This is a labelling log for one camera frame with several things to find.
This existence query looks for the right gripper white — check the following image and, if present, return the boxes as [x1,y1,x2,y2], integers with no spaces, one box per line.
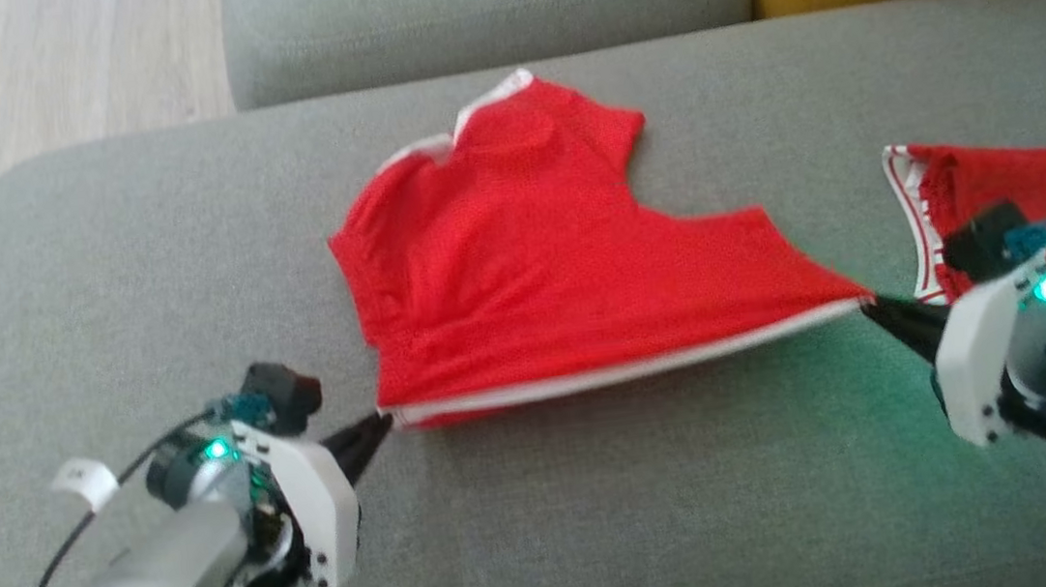
[857,272,1046,460]

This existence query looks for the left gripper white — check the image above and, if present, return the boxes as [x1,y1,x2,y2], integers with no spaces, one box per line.
[228,404,413,587]

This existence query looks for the red and white shorts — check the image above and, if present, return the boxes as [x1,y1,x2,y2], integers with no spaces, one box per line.
[879,128,1046,311]

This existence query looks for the red basketball jersey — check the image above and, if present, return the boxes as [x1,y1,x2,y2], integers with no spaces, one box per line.
[312,34,886,439]

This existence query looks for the grey fabric bed surface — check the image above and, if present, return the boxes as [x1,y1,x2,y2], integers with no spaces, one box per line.
[0,0,1046,587]

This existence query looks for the grey sofa seat cushion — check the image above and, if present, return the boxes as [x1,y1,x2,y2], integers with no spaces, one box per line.
[218,0,761,112]

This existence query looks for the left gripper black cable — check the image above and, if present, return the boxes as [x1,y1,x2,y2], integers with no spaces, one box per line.
[2,396,268,587]

